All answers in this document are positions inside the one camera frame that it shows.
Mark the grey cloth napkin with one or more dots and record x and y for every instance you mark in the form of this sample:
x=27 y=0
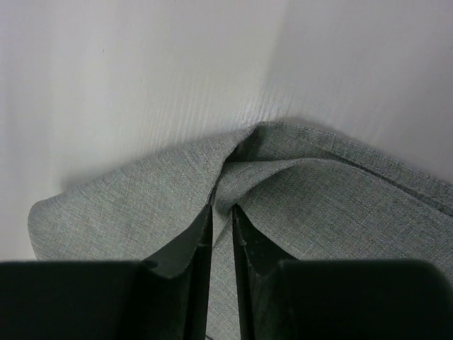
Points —
x=314 y=193

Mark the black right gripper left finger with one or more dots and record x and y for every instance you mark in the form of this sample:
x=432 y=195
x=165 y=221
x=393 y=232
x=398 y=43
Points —
x=163 y=296

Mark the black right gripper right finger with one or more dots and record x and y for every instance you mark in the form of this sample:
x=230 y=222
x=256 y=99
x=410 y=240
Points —
x=281 y=297

